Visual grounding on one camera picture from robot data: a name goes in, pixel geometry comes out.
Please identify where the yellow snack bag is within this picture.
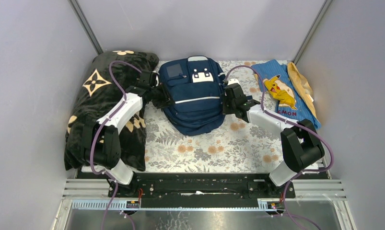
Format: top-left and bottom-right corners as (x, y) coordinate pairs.
(287, 62), (316, 117)

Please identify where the blue pikachu cloth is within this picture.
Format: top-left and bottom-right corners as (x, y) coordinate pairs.
(251, 60), (321, 129)

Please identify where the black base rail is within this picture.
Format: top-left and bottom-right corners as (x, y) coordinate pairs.
(108, 172), (295, 209)

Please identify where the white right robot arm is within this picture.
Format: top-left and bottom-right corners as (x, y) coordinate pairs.
(223, 79), (325, 197)

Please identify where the black floral blanket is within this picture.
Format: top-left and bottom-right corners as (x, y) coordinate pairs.
(64, 50), (159, 172)

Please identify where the floral table mat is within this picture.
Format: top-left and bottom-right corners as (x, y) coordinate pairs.
(81, 60), (320, 173)

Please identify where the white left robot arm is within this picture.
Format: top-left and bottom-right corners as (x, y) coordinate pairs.
(81, 71), (172, 197)

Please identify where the navy blue backpack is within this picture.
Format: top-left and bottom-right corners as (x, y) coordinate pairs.
(159, 56), (225, 136)

